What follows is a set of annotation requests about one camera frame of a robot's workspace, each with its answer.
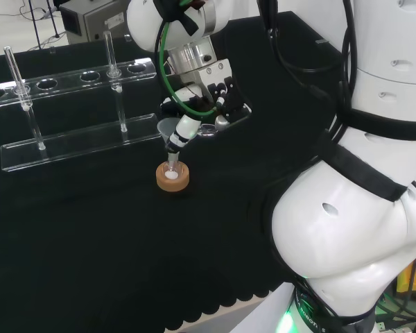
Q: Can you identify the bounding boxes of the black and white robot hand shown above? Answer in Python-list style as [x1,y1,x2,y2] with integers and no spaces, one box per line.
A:
[159,40,254,153]

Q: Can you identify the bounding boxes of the clear plastic funnel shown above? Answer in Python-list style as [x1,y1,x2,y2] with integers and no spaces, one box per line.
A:
[157,117,183,164]

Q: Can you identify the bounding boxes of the small clear weighing funnel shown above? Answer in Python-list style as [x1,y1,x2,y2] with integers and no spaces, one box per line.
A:
[196,123,218,138]

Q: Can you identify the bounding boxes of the round-bottom glass flask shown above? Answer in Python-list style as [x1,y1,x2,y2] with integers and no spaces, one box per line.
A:
[163,152,182,180]

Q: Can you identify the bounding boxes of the clear acrylic funnel stand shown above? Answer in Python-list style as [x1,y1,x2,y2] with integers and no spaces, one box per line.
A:
[0,30,166,173]

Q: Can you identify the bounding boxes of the grey metal box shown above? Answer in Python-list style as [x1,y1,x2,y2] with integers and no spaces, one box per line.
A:
[58,0,132,45]

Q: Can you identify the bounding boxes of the black tripod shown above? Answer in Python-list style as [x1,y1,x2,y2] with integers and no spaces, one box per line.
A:
[26,0,62,49]

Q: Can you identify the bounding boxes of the black bench cloth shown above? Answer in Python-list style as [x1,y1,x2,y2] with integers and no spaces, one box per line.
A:
[0,10,351,333]

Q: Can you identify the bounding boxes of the yellow stop button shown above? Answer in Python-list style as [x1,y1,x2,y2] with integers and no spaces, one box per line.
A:
[396,255,416,296]

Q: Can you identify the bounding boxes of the green cable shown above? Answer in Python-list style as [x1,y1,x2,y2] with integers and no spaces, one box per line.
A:
[158,19,220,116]

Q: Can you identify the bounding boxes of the black cable bundle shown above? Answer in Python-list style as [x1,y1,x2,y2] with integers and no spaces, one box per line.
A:
[257,0,356,139]

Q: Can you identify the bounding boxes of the cork ring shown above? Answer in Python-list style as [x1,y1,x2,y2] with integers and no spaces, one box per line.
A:
[155,161,190,191]

